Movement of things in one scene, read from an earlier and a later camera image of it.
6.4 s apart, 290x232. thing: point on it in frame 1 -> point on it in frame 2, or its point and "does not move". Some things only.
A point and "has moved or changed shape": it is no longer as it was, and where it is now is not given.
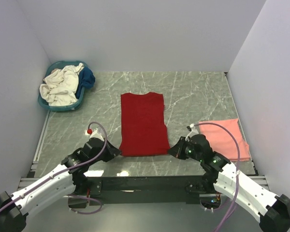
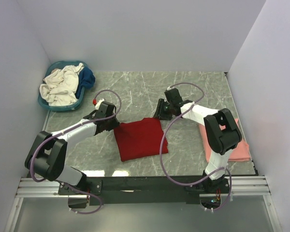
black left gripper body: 107,155 -> 112,123
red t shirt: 143,131 has moved or changed shape
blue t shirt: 86,79 does not move
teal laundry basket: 59,65 does not move
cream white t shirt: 60,86 does not move
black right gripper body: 185,150 -> 164,109
